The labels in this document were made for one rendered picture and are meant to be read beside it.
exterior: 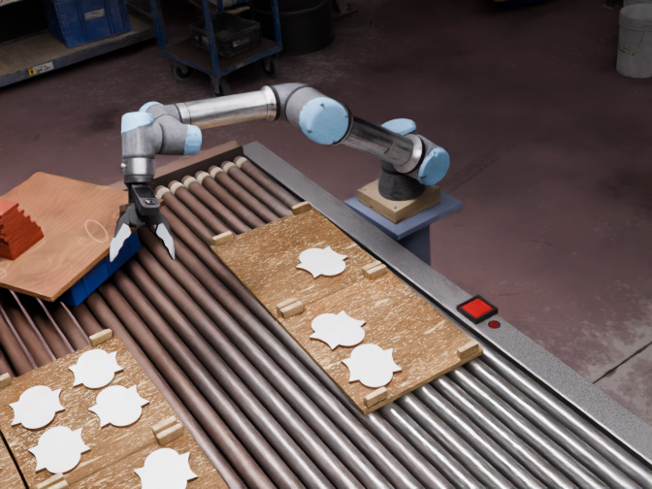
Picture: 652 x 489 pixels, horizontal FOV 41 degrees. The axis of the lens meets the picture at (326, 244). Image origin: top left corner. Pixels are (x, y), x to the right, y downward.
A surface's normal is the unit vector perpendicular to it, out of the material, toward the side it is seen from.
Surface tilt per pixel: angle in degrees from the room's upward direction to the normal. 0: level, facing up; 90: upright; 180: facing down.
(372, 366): 0
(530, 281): 0
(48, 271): 0
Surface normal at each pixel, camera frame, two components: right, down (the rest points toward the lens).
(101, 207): -0.08, -0.82
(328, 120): 0.40, 0.42
